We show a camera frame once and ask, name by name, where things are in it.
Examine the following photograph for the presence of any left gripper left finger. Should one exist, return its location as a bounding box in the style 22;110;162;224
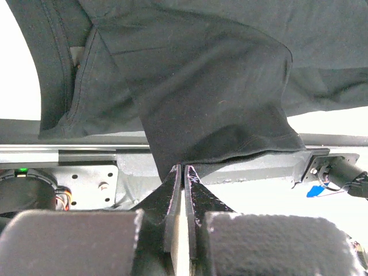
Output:
1;165;182;275

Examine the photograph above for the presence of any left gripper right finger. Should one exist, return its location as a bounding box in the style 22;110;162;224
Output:
184;166;362;275

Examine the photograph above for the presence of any black daisy t-shirt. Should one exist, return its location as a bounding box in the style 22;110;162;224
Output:
7;1;367;178

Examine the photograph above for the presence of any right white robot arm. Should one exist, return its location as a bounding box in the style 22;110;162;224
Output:
301;154;367;199

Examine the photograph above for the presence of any aluminium rail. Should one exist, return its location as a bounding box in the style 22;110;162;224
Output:
1;144;367;168

